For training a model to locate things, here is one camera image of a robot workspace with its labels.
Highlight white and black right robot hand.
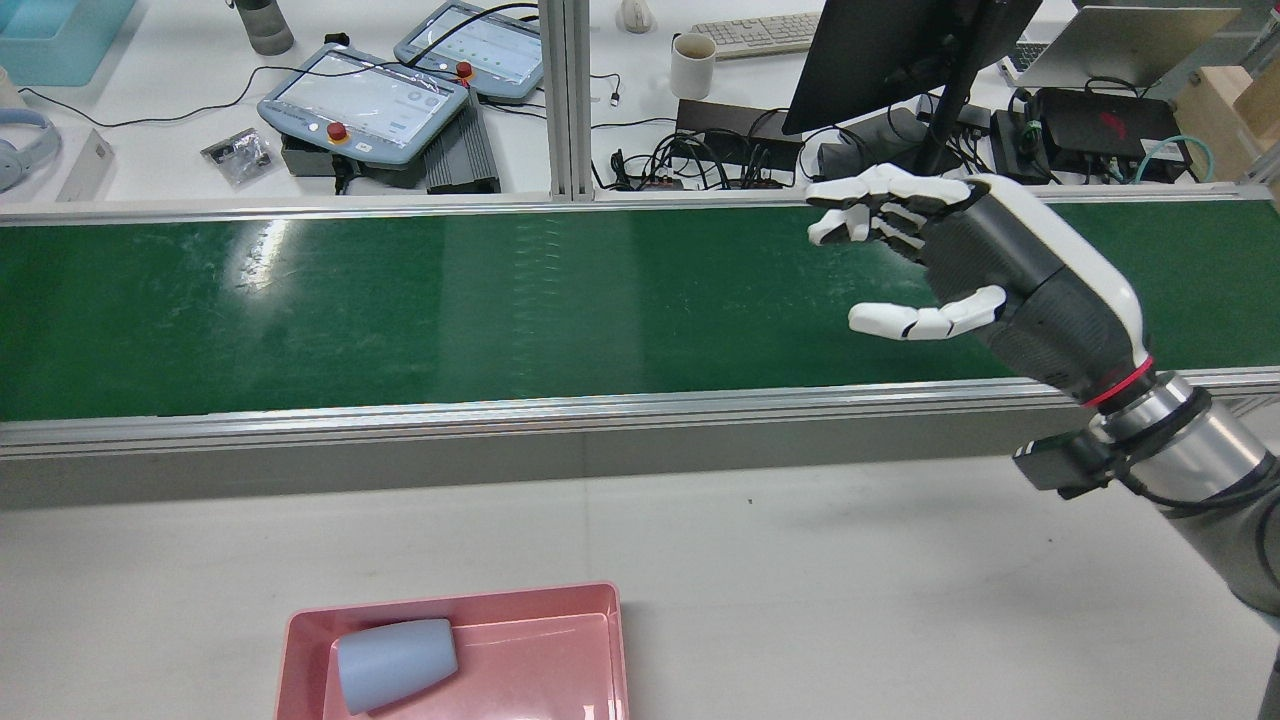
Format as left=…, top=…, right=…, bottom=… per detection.
left=806, top=163, right=1156, bottom=409

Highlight light blue plastic cup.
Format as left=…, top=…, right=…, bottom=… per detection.
left=335, top=618, right=459, bottom=716

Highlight wooden box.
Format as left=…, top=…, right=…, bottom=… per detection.
left=1170, top=65, right=1280, bottom=181

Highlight pink plastic box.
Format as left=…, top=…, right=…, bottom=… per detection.
left=274, top=582, right=631, bottom=720

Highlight black power adapter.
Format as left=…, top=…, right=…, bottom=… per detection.
left=990, top=108, right=1051, bottom=186

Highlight black mini computer red logo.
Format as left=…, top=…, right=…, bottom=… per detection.
left=1035, top=88, right=1191, bottom=181

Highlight silver laptop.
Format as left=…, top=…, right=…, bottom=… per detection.
left=1000, top=5, right=1241, bottom=91

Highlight black Huawei monitor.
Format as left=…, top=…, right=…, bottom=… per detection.
left=782, top=0, right=1046, bottom=179

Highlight white keyboard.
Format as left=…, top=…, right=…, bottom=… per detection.
left=690, top=10, right=823, bottom=61

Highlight white mug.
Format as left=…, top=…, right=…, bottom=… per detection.
left=669, top=32, right=717, bottom=101

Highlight green conveyor belt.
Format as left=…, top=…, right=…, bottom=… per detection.
left=0, top=185, right=1280, bottom=481

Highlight black ribbed power supply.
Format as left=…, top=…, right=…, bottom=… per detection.
left=425, top=95, right=501, bottom=194

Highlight grey teach pendant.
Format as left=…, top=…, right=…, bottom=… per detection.
left=393, top=0, right=546, bottom=106
left=257, top=42, right=471, bottom=166

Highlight clear plastic bag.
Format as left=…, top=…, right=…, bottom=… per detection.
left=200, top=128, right=273, bottom=189

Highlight grey drinking bottle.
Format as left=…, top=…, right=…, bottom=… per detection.
left=232, top=0, right=296, bottom=56

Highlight small white carton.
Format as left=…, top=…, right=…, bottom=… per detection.
left=55, top=128, right=116, bottom=203

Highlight light blue storage bin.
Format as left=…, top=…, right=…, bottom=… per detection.
left=0, top=0, right=136, bottom=88

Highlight light blue headphones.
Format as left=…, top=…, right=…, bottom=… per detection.
left=0, top=108, right=63, bottom=193

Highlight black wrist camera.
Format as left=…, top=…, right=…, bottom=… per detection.
left=1012, top=430, right=1116, bottom=501

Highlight aluminium profile post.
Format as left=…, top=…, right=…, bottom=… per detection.
left=538, top=0, right=593, bottom=201

